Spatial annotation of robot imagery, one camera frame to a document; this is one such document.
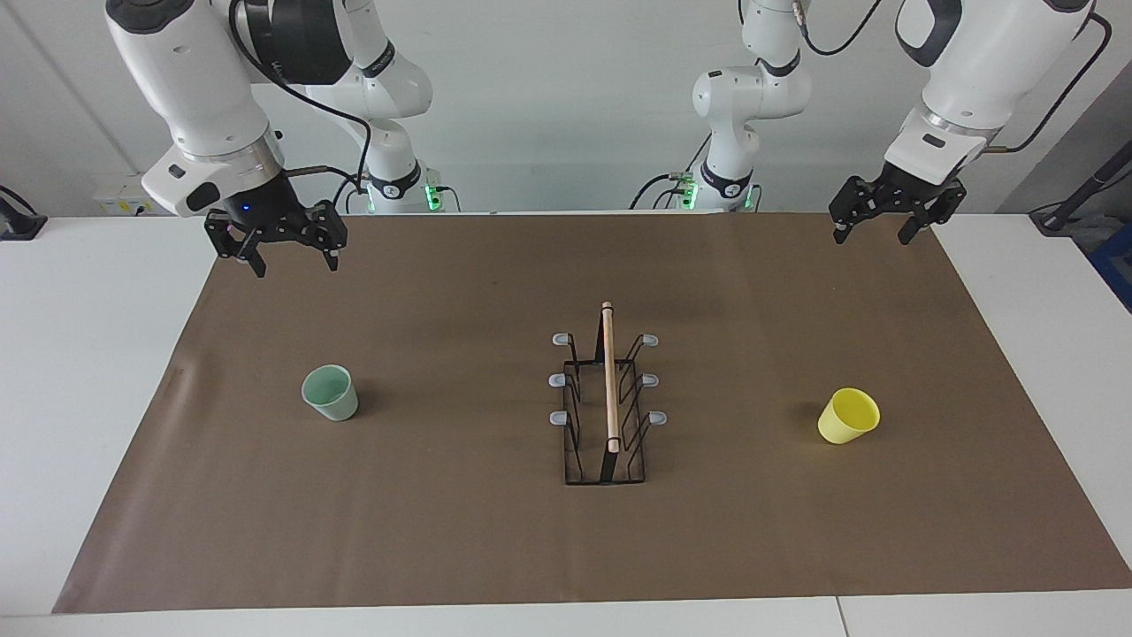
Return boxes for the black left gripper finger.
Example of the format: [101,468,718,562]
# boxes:
[829,177,890,245]
[899,180,967,246]

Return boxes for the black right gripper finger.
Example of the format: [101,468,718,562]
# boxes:
[204,211,268,279]
[299,200,348,272]

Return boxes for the pale green plastic cup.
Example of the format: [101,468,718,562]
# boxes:
[302,365,360,422]

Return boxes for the yellow plastic cup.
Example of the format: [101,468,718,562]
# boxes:
[817,388,882,445]

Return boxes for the black stand pole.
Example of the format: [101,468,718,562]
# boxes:
[1029,137,1132,238]

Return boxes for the blue box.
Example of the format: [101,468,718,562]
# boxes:
[1086,221,1132,312]

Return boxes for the black clamp base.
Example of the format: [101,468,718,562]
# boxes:
[0,184,48,242]

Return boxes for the brown paper table mat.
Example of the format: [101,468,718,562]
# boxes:
[51,211,1132,615]

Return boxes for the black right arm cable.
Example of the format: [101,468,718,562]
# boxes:
[228,0,372,213]

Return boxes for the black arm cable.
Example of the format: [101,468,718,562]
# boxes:
[228,0,372,213]
[986,13,1113,156]

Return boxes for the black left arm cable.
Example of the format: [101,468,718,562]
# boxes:
[986,13,1113,156]

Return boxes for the white wall socket box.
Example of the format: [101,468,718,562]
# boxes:
[93,173,167,218]

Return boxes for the black base cable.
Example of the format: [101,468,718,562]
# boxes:
[630,133,713,211]

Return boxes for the black wire cup rack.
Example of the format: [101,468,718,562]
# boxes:
[550,301,669,486]

